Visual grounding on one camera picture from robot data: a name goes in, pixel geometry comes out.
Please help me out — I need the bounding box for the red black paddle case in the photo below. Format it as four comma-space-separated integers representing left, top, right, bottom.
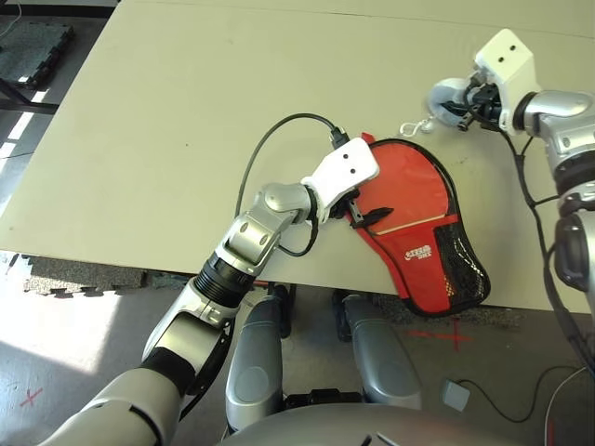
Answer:
350, 131, 493, 319

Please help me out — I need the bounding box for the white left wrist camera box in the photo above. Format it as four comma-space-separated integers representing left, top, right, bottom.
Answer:
300, 138, 380, 220

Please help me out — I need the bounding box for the white zipper pull clip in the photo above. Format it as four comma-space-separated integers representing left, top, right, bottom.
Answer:
399, 115, 437, 139

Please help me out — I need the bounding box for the silver right robot leg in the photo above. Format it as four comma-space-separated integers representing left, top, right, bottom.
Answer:
332, 290, 423, 411

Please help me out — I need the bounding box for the silver left robot leg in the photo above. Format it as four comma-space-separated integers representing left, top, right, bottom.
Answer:
225, 283, 298, 433

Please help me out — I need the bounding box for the black foam mat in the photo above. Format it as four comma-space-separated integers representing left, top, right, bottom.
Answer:
0, 20, 75, 90

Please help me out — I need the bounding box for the silver robot torso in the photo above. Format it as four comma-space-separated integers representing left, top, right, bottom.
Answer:
218, 388, 552, 446

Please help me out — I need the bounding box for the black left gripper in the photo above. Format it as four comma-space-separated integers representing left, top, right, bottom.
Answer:
330, 189, 396, 230

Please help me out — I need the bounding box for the thin black pedal cable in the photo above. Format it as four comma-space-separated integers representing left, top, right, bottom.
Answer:
457, 365, 588, 425

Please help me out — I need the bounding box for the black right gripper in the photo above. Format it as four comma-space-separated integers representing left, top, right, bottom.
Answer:
424, 75, 507, 132

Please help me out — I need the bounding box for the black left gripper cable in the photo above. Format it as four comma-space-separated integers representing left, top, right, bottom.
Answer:
277, 214, 322, 257

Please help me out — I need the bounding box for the thin white cable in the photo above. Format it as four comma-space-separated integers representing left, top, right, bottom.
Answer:
0, 2, 23, 39

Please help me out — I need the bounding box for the silver robot leg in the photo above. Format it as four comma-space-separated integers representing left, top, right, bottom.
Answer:
225, 283, 298, 433
332, 290, 423, 411

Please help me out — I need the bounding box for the black left camera cable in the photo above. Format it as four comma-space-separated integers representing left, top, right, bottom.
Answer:
235, 112, 349, 225

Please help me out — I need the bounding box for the black metal frame bar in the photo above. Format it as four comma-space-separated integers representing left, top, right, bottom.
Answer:
0, 77, 60, 115

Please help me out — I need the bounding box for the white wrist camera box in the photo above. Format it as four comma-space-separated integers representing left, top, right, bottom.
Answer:
473, 28, 543, 138
300, 138, 380, 220

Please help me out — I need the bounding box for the grey pedal box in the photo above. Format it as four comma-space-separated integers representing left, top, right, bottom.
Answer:
441, 378, 470, 413

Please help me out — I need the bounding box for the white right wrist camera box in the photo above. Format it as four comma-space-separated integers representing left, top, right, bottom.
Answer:
473, 28, 543, 138

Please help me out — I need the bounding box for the grey speckled foam mat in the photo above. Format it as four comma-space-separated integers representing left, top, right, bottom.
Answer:
371, 293, 529, 327
22, 255, 160, 299

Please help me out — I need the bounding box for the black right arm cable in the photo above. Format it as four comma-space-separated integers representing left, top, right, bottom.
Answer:
504, 132, 595, 373

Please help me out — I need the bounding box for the red tape cross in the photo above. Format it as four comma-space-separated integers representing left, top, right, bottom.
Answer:
406, 319, 475, 355

